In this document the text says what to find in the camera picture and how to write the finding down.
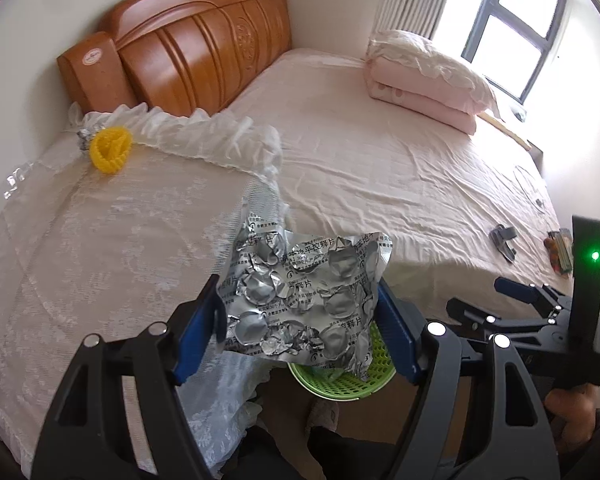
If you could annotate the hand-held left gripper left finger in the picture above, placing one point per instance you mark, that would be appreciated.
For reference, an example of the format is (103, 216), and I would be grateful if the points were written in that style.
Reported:
(195, 340)

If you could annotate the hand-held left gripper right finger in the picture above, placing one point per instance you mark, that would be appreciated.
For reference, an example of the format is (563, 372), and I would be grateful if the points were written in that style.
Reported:
(397, 340)

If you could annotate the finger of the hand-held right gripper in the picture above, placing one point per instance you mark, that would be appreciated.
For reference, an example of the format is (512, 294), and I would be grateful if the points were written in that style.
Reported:
(517, 289)
(472, 315)

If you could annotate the green plastic wastebasket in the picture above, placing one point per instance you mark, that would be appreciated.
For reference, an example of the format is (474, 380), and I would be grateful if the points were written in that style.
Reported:
(340, 389)

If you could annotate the silver blister pack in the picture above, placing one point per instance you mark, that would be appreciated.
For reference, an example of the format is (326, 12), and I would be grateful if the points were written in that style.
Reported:
(305, 300)

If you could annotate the person's right hand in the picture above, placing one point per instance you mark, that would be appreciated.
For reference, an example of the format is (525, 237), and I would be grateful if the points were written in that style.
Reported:
(572, 410)

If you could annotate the grey slippers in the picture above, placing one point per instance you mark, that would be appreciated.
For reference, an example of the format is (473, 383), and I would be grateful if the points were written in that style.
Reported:
(502, 242)

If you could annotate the colourful small box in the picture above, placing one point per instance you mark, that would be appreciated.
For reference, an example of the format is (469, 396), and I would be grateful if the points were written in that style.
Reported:
(560, 252)

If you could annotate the pink slipper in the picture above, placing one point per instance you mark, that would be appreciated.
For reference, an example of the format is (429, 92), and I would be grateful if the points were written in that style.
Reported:
(322, 415)

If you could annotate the white lace tablecloth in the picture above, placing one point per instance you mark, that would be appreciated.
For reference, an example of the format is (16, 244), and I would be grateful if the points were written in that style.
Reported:
(105, 260)

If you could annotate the person's dark trousers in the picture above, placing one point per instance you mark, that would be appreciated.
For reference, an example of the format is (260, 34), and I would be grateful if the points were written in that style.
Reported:
(280, 455)

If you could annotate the bed with pink sheet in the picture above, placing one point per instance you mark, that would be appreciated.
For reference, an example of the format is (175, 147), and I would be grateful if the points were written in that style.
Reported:
(380, 175)

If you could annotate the yellow foam fruit net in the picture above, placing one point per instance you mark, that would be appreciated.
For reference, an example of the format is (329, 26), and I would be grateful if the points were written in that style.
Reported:
(111, 152)

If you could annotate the folded pink quilt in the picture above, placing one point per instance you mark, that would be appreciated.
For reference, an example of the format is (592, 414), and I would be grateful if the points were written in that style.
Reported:
(420, 102)

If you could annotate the clear plastic bag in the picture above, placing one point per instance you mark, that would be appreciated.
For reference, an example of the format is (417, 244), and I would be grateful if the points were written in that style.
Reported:
(17, 180)

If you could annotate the dark framed window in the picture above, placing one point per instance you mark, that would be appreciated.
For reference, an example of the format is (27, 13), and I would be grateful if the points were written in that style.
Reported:
(510, 15)

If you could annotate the carved wooden headboard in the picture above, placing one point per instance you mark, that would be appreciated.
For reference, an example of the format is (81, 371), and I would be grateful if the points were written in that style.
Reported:
(190, 45)

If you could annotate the wooden bed rail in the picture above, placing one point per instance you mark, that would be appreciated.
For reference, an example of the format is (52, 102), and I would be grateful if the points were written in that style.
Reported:
(510, 132)

